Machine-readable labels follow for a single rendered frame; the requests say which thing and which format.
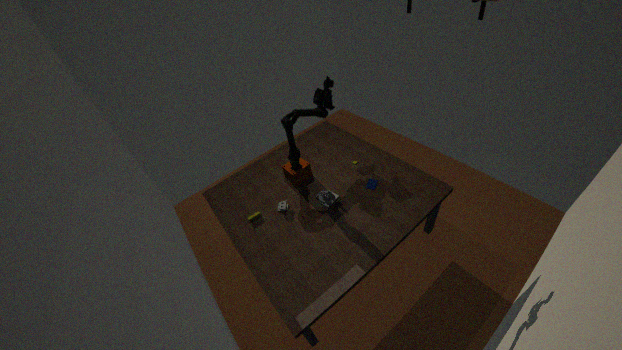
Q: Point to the blue flat plate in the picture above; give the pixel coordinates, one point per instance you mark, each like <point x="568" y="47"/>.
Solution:
<point x="371" y="184"/>

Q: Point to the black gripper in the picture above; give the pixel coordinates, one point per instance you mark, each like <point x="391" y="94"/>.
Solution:
<point x="328" y="83"/>

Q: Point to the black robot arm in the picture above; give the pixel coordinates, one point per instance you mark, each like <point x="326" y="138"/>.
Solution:
<point x="320" y="100"/>

